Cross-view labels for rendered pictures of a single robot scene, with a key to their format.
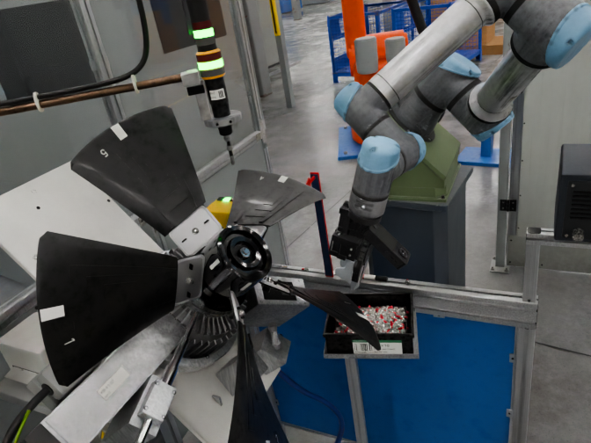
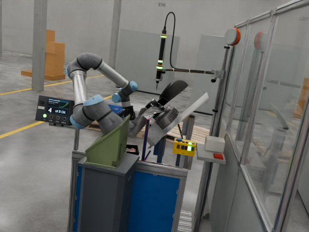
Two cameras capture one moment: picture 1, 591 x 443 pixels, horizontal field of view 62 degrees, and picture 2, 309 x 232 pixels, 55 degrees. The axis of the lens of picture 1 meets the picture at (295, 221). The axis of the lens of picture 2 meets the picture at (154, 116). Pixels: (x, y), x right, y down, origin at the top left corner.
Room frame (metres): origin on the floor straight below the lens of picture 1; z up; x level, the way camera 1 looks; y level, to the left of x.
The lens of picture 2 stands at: (3.17, -0.91, 1.77)
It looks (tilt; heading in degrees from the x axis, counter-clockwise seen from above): 14 degrees down; 156
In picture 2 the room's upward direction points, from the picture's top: 8 degrees clockwise
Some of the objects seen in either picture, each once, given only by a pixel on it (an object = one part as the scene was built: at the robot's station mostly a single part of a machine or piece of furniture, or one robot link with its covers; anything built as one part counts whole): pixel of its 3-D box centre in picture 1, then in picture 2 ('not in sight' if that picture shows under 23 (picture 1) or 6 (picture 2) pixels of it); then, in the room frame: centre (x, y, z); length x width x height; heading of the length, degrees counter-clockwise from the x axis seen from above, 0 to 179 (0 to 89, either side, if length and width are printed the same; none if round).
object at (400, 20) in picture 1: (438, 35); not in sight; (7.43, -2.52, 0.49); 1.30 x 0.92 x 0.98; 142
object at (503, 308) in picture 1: (364, 289); (128, 163); (1.17, -0.16, 0.82); 0.90 x 0.04 x 0.08; 61
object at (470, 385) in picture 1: (375, 382); (123, 206); (1.17, -0.16, 0.45); 0.82 x 0.02 x 0.66; 61
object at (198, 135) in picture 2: not in sight; (195, 136); (-1.46, 2.09, 0.07); 1.20 x 1.00 x 0.15; 36
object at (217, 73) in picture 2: not in sight; (217, 73); (0.84, 0.72, 1.53); 0.10 x 0.07 x 0.09; 96
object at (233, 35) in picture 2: not in sight; (232, 37); (0.84, 0.82, 1.88); 0.16 x 0.07 x 0.16; 6
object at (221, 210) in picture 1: (235, 220); (184, 147); (1.37, 0.18, 1.02); 0.16 x 0.10 x 0.11; 61
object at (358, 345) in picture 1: (370, 323); (125, 151); (0.99, -0.14, 0.85); 0.22 x 0.17 x 0.07; 75
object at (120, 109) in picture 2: not in sight; (111, 113); (-2.30, 0.64, 0.25); 0.60 x 0.41 x 0.22; 149
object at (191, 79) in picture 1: (212, 96); (159, 74); (0.91, 0.11, 1.49); 0.09 x 0.07 x 0.10; 96
